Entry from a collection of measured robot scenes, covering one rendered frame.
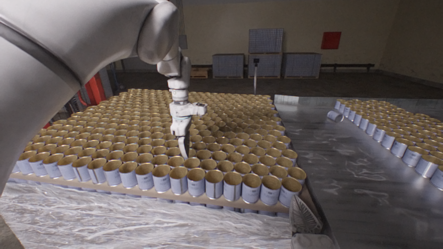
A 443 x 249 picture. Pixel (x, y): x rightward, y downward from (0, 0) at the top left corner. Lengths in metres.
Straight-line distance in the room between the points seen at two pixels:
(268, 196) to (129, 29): 0.62
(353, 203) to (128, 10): 0.88
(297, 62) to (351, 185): 7.52
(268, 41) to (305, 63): 1.87
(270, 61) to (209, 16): 3.94
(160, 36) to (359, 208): 0.84
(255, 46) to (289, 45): 2.45
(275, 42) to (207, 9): 3.94
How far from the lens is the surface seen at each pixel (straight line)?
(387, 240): 0.83
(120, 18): 0.20
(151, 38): 0.24
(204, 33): 9.78
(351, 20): 10.77
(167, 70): 0.52
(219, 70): 8.05
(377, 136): 1.37
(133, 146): 0.94
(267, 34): 7.94
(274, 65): 8.10
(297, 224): 0.61
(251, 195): 0.67
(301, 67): 8.33
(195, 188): 0.69
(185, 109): 0.61
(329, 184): 0.91
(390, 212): 0.92
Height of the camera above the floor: 1.66
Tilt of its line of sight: 23 degrees down
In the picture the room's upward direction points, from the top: 1 degrees counter-clockwise
